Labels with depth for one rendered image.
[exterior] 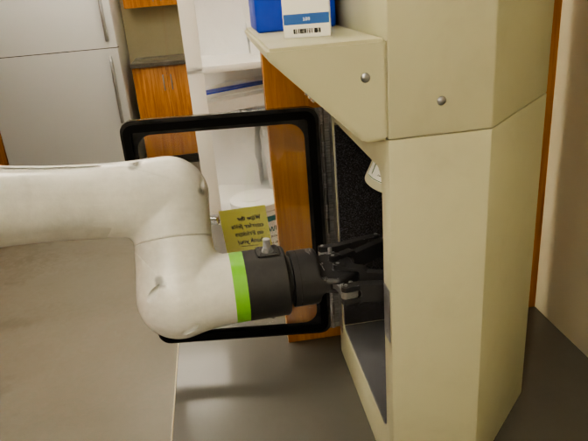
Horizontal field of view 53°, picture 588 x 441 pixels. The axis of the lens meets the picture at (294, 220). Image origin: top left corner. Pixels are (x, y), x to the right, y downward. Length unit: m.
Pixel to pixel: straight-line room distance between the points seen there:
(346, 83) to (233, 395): 0.61
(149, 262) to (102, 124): 4.93
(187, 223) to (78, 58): 4.88
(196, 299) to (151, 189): 0.14
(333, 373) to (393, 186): 0.50
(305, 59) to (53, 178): 0.33
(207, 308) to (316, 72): 0.32
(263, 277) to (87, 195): 0.23
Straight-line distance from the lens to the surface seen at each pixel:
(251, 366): 1.08
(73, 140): 5.73
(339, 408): 0.97
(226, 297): 0.73
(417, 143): 0.62
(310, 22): 0.65
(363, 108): 0.59
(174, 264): 0.73
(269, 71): 0.95
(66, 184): 0.73
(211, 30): 1.99
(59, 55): 5.61
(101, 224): 0.74
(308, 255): 0.76
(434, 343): 0.73
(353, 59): 0.58
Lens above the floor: 1.57
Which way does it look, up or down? 22 degrees down
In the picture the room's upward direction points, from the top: 5 degrees counter-clockwise
